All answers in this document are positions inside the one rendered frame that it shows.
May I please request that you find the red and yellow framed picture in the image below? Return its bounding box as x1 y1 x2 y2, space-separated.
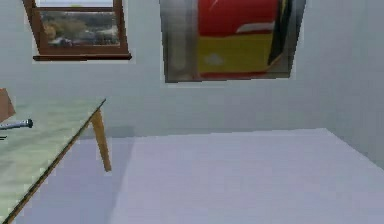
159 0 307 84

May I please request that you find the brown framed window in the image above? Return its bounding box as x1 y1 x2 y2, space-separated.
21 0 133 63

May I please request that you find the green topped wooden table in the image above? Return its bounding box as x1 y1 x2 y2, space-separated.
0 97 113 224

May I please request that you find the grey metal rod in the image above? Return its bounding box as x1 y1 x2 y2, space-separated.
0 118 34 131

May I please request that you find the brown cardboard box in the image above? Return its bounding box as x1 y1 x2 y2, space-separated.
0 87 17 124

